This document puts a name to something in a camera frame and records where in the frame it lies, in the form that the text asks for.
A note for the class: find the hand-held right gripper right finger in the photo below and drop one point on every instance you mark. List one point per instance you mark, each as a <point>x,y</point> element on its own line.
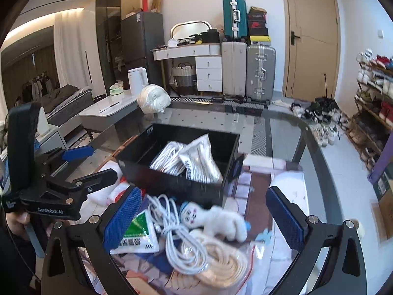
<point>285,218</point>

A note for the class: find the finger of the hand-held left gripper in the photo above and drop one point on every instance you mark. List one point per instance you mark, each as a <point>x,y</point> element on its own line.
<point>95,178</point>
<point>78,153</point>

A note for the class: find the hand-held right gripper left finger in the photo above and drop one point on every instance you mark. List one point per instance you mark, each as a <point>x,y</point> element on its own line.
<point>122,215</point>

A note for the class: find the red balloon packet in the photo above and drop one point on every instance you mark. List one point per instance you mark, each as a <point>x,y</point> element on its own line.
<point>119,192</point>

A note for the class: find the green white packet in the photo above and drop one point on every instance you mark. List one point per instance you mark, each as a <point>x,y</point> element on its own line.
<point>138,233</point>

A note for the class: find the black storage box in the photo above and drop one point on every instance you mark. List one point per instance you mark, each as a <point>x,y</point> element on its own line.
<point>184,190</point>

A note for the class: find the white plush doll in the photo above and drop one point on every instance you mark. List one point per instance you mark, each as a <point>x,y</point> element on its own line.
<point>215,221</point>

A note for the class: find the person's left hand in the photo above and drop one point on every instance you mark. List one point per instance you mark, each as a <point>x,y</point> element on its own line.
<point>17,220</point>

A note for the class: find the printed table mat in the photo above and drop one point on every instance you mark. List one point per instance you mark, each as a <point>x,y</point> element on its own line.
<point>258,196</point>

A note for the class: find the grey side table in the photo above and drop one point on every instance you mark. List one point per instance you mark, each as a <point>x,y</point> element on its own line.
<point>104,113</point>

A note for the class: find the bed with grey mattress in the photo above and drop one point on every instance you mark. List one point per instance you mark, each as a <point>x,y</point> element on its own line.
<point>66,101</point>

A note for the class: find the hanging clothes rack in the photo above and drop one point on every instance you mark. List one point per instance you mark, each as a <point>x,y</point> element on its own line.
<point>36,86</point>

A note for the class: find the green tissue box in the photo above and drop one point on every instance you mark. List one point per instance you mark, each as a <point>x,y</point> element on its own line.
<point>116,89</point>

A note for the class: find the white electric kettle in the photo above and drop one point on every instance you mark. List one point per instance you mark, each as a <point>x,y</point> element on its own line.
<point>136,81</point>

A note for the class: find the white bagged quilt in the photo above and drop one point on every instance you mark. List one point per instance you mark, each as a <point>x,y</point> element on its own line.
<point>153,98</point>

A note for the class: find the silver foil packet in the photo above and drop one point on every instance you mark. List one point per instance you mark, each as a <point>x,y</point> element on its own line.
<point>201,163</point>

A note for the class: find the white curtain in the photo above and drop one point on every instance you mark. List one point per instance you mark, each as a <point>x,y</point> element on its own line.
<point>73,49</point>

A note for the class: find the pile of loose shoes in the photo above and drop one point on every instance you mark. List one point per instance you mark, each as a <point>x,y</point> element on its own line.
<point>319,116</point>

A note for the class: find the purple rolled mat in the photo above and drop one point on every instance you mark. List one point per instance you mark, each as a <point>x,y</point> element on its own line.
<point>380,166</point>

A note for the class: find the white floor cloth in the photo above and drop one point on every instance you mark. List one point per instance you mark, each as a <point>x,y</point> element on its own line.
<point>282,102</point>

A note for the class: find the wooden shoe rack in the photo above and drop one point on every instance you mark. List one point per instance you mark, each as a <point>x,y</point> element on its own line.
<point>373,141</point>

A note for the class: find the black tall cabinet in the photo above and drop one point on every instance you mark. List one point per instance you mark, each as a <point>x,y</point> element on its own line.
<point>110,37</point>

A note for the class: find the black umbrella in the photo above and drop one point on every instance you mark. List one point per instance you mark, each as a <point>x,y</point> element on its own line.
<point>326,101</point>

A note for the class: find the grey fridge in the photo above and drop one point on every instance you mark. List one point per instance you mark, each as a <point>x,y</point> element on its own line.
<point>141,43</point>

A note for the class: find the wicker basket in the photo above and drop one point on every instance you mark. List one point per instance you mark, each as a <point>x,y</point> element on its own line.
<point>183,78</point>

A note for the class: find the silver suitcase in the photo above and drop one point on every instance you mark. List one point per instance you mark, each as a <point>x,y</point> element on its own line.
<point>261,72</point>

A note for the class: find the white vanity desk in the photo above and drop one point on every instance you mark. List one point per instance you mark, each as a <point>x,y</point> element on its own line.
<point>199,64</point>

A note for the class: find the beige suitcase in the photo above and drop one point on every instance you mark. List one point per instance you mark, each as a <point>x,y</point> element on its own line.
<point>234,69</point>

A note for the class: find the rows of shelved shoes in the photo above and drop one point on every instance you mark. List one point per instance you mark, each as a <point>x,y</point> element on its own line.
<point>371,80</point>

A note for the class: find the red bottle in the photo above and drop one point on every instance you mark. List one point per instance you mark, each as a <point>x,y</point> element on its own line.
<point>144,3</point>

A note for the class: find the oval mirror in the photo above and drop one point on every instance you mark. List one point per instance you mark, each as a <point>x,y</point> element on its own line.
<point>188,29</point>

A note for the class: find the tall cardboard box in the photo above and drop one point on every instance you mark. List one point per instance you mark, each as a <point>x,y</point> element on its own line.
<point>156,3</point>

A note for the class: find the black bag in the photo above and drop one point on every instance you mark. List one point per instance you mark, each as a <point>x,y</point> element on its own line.
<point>210,36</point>

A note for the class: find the yellow black shoe box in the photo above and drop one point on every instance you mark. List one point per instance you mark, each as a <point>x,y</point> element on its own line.
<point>261,40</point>

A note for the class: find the wooden door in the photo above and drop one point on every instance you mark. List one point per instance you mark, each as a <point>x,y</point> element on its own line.
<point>310,37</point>

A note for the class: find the black shoe box red logo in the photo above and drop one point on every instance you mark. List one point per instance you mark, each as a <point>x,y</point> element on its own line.
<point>258,26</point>

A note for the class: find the black shoe box red label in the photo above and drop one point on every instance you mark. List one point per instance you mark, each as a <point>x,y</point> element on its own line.
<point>257,17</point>

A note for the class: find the teal suitcase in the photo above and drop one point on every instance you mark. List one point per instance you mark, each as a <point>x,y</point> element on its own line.
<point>235,17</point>

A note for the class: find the brown cardboard shoe box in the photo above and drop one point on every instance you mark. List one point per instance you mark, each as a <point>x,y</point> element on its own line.
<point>257,9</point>

